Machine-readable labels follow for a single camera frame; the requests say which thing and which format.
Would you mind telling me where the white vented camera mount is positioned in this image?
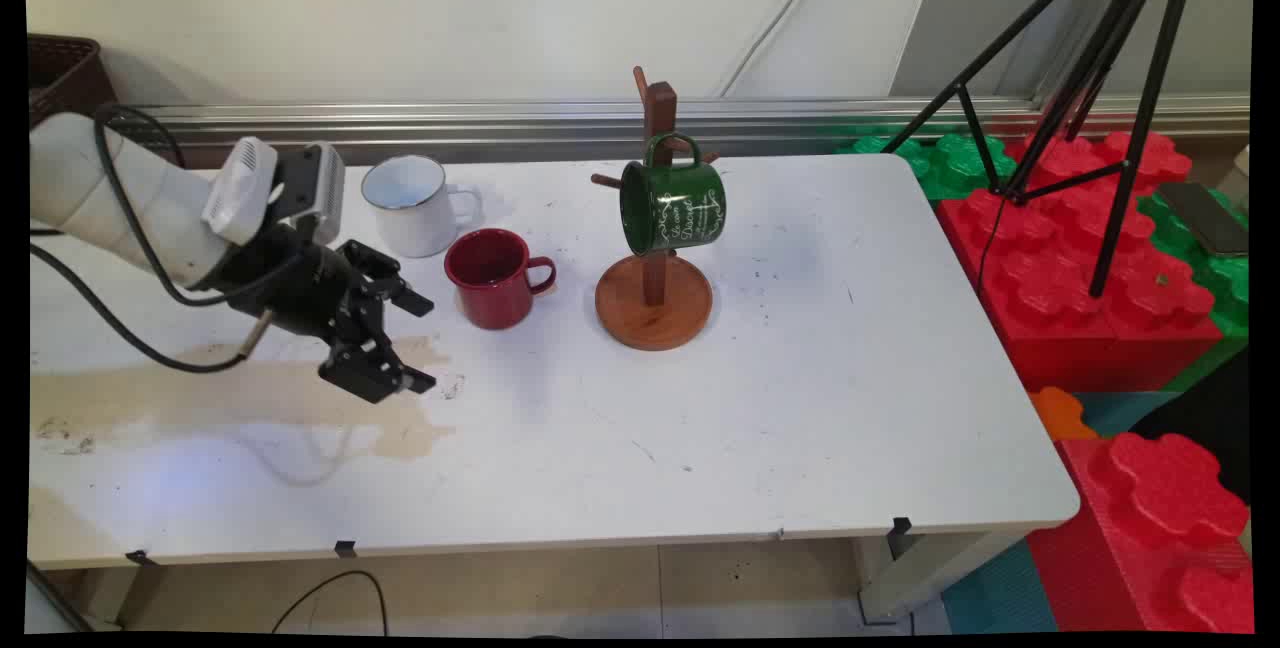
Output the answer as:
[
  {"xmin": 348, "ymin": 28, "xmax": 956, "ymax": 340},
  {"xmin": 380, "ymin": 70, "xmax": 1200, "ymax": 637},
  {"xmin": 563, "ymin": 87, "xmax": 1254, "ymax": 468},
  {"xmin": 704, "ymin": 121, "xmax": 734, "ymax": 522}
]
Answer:
[{"xmin": 201, "ymin": 135, "xmax": 280, "ymax": 247}]

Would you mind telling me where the brown wicker basket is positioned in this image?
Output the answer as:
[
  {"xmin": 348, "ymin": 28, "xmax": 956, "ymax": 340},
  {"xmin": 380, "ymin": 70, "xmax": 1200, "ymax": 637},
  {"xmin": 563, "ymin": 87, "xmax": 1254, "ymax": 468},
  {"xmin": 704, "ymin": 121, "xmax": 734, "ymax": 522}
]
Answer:
[{"xmin": 28, "ymin": 33, "xmax": 117, "ymax": 129}]

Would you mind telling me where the black camera cable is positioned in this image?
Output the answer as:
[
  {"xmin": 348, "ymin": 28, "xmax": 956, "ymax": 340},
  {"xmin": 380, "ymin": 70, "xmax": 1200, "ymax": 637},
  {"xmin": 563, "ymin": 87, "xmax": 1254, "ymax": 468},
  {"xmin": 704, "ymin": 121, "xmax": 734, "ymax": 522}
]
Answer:
[{"xmin": 93, "ymin": 104, "xmax": 306, "ymax": 309}]

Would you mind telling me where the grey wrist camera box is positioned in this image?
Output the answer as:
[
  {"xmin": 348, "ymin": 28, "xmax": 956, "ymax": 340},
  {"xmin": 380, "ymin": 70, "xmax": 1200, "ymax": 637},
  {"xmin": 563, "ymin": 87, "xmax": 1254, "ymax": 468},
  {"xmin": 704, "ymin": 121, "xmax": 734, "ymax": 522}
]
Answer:
[{"xmin": 268, "ymin": 141, "xmax": 347, "ymax": 246}]

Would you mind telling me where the green foam block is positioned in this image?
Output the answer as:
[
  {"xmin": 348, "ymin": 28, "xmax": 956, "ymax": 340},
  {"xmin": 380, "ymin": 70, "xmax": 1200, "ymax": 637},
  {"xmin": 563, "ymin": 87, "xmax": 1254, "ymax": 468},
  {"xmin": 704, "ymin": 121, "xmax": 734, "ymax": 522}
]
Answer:
[
  {"xmin": 834, "ymin": 133, "xmax": 1019, "ymax": 202},
  {"xmin": 1138, "ymin": 186, "xmax": 1252, "ymax": 395}
]

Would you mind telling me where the orange foam piece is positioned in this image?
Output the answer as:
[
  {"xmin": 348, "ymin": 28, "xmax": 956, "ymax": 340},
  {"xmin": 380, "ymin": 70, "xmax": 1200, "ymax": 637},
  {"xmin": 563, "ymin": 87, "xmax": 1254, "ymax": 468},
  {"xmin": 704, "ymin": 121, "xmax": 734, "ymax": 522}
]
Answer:
[{"xmin": 1027, "ymin": 386, "xmax": 1100, "ymax": 443}]

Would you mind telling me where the black smartphone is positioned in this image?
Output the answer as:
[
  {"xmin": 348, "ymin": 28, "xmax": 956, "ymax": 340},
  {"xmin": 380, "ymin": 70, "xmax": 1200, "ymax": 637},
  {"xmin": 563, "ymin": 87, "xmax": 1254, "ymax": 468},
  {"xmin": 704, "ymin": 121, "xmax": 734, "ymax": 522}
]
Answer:
[{"xmin": 1154, "ymin": 180, "xmax": 1251, "ymax": 260}]

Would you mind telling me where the black camera tripod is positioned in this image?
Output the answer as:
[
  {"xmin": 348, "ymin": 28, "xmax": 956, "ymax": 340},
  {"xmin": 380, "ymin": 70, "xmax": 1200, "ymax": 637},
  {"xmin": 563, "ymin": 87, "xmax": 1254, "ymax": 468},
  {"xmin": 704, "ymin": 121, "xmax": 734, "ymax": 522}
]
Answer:
[{"xmin": 880, "ymin": 0, "xmax": 1207, "ymax": 300}]

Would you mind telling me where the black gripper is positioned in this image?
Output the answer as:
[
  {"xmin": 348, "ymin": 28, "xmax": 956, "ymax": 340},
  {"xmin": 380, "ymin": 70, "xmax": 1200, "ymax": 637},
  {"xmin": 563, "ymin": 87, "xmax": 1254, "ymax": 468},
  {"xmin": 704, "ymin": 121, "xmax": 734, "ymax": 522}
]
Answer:
[{"xmin": 213, "ymin": 224, "xmax": 439, "ymax": 405}]

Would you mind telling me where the teal foam mat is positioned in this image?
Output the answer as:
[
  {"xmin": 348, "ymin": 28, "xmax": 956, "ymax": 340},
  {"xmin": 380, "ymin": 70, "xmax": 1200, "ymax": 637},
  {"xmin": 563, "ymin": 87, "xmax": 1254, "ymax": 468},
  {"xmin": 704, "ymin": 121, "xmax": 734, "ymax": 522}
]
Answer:
[{"xmin": 939, "ymin": 537, "xmax": 1060, "ymax": 635}]

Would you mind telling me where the green enamel mug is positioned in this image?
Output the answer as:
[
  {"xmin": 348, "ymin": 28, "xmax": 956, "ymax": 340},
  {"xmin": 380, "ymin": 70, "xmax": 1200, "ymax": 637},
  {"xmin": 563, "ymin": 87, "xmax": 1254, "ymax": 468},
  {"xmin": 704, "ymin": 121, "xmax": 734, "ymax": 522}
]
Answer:
[{"xmin": 619, "ymin": 131, "xmax": 728, "ymax": 257}]

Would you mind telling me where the wooden mug tree stand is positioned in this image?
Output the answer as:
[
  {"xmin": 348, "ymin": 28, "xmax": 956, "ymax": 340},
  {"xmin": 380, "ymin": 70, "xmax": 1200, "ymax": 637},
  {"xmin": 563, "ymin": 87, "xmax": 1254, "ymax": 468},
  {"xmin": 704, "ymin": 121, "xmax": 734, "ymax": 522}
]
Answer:
[{"xmin": 589, "ymin": 65, "xmax": 721, "ymax": 352}]

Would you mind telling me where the red enamel mug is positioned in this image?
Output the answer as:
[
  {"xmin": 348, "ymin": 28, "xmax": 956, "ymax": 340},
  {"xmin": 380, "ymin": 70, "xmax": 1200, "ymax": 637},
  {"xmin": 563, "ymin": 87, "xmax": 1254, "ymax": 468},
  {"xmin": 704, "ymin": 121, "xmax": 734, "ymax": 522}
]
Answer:
[{"xmin": 443, "ymin": 228, "xmax": 558, "ymax": 331}]

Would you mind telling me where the large red foam block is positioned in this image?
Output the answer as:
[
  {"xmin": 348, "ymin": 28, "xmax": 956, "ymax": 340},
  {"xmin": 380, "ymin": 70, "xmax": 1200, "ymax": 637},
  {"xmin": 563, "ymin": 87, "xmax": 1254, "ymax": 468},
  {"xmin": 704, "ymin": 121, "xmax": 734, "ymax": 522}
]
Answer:
[{"xmin": 934, "ymin": 130, "xmax": 1227, "ymax": 395}]

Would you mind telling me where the aluminium wall rail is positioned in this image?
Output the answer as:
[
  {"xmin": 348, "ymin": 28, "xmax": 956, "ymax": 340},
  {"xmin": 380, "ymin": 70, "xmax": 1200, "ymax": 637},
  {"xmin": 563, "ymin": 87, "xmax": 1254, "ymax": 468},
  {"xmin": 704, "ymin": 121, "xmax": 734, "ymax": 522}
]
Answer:
[{"xmin": 128, "ymin": 95, "xmax": 1252, "ymax": 169}]

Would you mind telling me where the white table leg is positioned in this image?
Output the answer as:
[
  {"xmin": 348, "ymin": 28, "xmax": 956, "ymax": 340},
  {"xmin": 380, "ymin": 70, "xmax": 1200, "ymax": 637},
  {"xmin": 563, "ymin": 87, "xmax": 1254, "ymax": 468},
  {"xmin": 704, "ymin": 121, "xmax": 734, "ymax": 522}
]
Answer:
[{"xmin": 856, "ymin": 527, "xmax": 1033, "ymax": 627}]

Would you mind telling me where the white wall cable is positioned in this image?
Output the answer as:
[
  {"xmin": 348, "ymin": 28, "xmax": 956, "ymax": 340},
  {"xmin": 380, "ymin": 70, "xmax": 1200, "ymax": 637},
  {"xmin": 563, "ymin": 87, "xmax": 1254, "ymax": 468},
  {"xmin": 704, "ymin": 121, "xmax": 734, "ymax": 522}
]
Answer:
[{"xmin": 718, "ymin": 0, "xmax": 839, "ymax": 100}]

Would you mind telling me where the black cable with metal plug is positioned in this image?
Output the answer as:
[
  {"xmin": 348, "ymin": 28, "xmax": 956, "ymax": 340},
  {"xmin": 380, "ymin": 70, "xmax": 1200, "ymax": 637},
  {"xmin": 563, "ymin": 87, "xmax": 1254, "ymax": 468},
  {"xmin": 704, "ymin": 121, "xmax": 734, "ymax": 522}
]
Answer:
[{"xmin": 29, "ymin": 243, "xmax": 278, "ymax": 374}]

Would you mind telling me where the teal foam panel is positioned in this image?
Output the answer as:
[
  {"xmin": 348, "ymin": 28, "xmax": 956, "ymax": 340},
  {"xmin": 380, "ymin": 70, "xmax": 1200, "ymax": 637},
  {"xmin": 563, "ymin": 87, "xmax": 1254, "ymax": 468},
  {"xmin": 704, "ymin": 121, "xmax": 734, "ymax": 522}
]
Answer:
[{"xmin": 1073, "ymin": 389, "xmax": 1183, "ymax": 440}]

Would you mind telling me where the white enamel mug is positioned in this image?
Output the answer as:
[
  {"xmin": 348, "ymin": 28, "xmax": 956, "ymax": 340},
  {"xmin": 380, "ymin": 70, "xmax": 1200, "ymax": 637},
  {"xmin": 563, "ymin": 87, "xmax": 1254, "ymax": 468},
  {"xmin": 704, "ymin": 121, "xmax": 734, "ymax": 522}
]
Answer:
[{"xmin": 360, "ymin": 154, "xmax": 484, "ymax": 260}]

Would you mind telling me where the black floor cable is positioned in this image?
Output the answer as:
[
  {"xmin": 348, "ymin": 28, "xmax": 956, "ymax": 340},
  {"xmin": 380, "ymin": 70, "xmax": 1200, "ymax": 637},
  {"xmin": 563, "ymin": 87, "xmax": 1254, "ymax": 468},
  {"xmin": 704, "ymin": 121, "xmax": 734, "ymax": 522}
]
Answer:
[{"xmin": 271, "ymin": 569, "xmax": 390, "ymax": 636}]

